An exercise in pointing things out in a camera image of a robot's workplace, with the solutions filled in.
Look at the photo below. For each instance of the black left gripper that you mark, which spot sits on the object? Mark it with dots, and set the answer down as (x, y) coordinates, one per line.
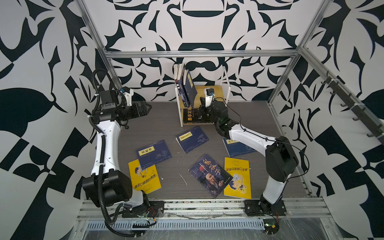
(143, 112)

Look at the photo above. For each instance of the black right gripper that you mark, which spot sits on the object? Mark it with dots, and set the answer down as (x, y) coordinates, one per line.
(203, 112)

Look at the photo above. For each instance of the thick blue book yellow label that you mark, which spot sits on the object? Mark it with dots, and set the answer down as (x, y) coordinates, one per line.
(189, 88)

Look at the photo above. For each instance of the purple portrait book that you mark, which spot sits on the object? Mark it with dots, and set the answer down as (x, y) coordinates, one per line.
(210, 175)
(181, 81)

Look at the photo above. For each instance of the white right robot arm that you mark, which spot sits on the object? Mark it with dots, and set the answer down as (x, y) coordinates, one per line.
(281, 160)

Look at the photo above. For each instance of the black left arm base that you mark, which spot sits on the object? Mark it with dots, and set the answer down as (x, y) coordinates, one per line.
(150, 209)

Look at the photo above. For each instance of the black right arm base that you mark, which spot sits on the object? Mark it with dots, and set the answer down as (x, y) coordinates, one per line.
(263, 207)

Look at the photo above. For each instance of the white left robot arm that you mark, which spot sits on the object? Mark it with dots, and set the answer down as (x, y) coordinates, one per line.
(107, 185)

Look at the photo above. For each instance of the black book yellow title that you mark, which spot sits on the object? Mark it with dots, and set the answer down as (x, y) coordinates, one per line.
(192, 116)

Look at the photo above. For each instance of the wooden white-framed bookshelf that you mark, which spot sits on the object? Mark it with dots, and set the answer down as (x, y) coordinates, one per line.
(222, 93)

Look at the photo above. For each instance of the black standing book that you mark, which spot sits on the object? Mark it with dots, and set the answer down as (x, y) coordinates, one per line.
(176, 73)

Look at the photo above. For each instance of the yellow book left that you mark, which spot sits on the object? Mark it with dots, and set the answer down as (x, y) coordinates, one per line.
(146, 180)

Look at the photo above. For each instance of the yellow book right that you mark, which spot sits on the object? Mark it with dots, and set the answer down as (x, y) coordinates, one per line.
(240, 185)

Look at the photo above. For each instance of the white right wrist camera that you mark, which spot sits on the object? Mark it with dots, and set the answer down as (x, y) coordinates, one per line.
(209, 96)

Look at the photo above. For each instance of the grey wall hook rail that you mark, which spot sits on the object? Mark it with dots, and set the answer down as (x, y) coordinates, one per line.
(361, 111)

